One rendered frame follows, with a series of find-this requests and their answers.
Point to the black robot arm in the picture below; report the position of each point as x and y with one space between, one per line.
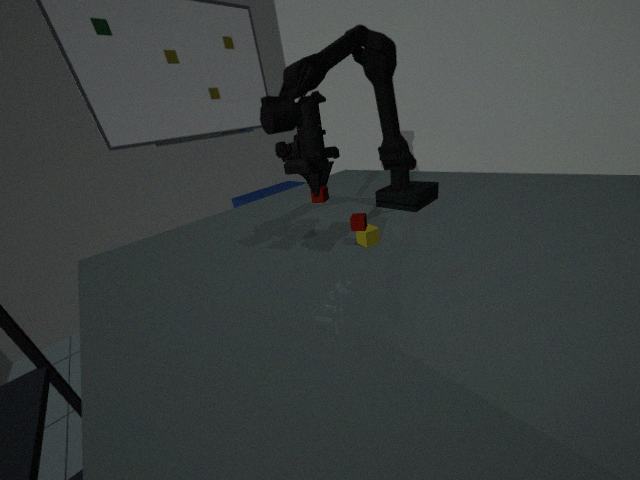
378 58

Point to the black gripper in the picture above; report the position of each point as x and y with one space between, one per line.
313 164

